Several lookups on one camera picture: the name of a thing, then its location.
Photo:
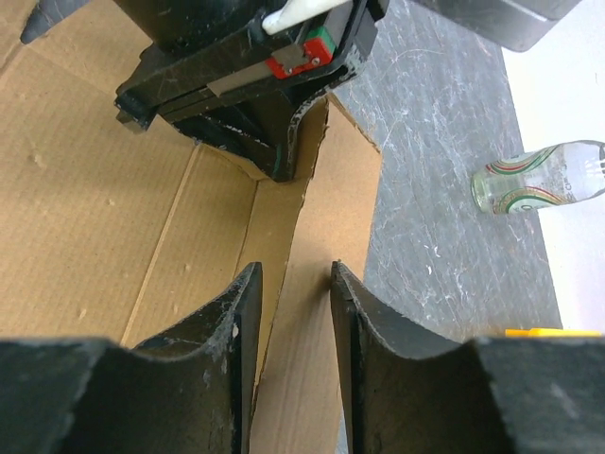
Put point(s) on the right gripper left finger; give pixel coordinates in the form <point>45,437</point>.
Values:
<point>187,389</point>

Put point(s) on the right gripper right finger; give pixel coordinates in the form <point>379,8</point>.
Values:
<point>404,388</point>

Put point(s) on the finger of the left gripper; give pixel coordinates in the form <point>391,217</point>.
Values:
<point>45,15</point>

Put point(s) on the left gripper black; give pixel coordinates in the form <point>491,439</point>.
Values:
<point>207,55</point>

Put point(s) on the brown cardboard box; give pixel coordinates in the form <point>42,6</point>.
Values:
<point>112,234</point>

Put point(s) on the yellow plastic tray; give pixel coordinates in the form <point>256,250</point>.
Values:
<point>551,333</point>

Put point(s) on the clear glass bottle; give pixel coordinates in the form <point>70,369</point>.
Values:
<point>553,176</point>

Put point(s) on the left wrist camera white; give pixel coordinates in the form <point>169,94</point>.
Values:
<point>295,12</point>

